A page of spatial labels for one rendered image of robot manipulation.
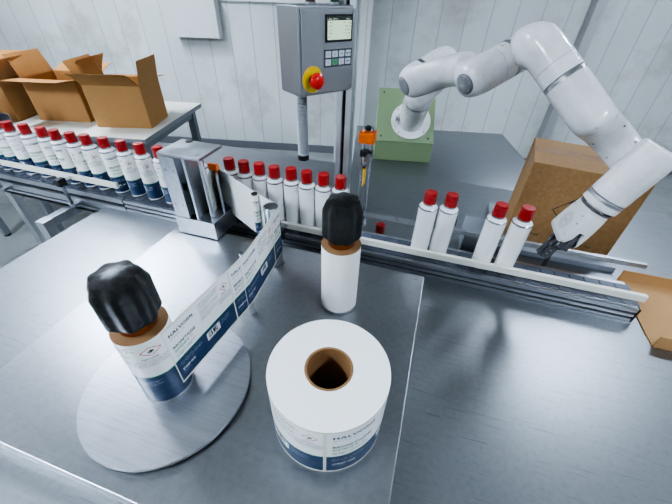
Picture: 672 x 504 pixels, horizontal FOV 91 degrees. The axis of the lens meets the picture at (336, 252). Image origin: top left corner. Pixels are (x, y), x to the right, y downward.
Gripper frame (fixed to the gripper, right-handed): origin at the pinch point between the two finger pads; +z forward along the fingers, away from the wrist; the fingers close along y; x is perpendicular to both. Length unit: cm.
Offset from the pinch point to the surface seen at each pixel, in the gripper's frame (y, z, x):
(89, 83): -75, 74, -220
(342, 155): -13, 10, -62
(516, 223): 1.3, -3.1, -11.9
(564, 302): 4.8, 8.9, 12.4
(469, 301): 11.4, 18.9, -10.3
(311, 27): -1, -20, -79
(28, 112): -73, 116, -270
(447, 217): 2.1, 4.1, -27.4
